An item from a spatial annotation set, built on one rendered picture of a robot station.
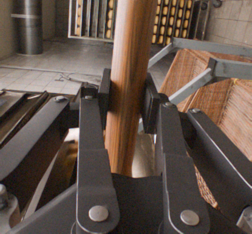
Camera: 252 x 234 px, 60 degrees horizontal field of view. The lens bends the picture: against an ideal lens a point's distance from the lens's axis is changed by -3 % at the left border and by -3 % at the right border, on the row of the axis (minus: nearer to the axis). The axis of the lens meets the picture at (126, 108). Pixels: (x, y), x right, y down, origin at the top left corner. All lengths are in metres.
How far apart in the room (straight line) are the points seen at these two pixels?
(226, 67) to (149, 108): 0.48
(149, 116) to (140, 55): 0.05
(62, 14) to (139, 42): 5.15
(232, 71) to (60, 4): 4.88
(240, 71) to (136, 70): 0.50
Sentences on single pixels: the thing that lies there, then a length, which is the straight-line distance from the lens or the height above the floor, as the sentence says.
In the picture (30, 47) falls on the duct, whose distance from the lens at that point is 3.33.
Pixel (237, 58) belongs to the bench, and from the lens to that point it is 1.28.
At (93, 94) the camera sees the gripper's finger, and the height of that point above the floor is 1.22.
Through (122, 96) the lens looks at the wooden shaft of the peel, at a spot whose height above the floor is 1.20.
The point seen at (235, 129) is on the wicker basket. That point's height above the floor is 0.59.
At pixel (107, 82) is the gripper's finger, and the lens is 0.18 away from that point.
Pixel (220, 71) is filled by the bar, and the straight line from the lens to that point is 0.63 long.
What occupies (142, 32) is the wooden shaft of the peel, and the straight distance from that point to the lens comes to 0.17.
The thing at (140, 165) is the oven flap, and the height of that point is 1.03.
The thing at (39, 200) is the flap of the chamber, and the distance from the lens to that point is 0.75.
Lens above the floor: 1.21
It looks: 4 degrees down
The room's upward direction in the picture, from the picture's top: 85 degrees counter-clockwise
